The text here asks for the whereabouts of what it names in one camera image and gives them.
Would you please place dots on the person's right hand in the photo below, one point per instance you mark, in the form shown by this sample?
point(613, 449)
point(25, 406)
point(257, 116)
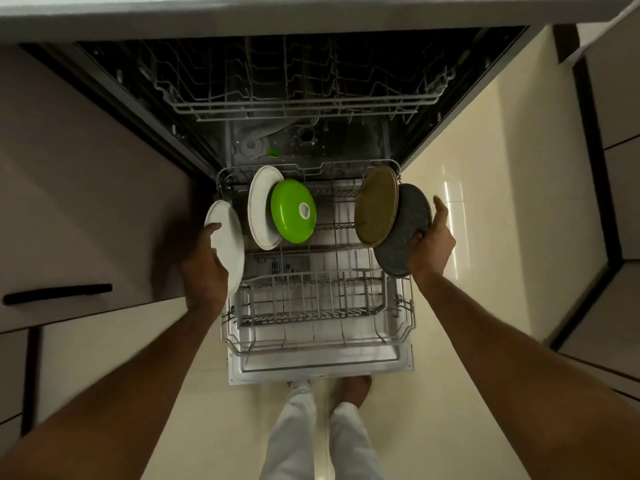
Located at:
point(434, 249)

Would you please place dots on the white trousers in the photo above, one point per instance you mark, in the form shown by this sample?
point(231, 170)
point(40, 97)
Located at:
point(300, 444)

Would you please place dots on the grey countertop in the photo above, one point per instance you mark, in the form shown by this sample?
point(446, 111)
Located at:
point(300, 12)

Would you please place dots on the white dinner plate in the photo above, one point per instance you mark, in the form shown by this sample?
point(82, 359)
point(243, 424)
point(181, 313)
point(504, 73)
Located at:
point(230, 244)

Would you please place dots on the person's right foot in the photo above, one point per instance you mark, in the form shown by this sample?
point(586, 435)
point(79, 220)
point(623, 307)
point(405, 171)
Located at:
point(354, 389)

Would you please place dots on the beige cabinet unit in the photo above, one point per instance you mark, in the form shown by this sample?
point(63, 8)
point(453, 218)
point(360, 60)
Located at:
point(610, 194)

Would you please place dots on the green bowl with sticker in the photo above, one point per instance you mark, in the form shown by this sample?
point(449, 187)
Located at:
point(292, 212)

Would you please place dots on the dark grey speckled plate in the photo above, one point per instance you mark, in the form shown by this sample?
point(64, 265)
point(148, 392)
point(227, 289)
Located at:
point(400, 234)

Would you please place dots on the person's left hand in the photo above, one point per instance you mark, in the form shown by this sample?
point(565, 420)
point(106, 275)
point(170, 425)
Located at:
point(202, 279)

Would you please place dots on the brown round plate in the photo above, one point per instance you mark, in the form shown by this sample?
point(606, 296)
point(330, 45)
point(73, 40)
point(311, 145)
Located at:
point(376, 207)

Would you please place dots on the beige cabinet door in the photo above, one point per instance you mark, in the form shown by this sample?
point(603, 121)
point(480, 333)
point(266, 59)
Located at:
point(90, 354)

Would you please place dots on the person's left forearm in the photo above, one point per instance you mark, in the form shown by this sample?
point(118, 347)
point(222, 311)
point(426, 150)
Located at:
point(115, 404)

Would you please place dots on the white plate with rim line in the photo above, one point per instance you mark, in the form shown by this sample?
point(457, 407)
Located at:
point(260, 214)

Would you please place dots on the built-in dishwasher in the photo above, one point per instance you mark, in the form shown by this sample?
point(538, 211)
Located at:
point(200, 94)

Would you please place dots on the person's right fingers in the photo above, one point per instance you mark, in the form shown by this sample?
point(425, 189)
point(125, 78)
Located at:
point(440, 208)

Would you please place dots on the person's right forearm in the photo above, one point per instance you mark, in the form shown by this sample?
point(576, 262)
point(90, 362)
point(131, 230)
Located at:
point(525, 384)

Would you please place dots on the person's left thumb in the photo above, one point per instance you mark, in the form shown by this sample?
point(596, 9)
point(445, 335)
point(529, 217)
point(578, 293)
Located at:
point(212, 228)

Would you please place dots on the grey cabinet drawer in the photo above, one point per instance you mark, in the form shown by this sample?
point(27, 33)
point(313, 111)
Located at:
point(85, 194)

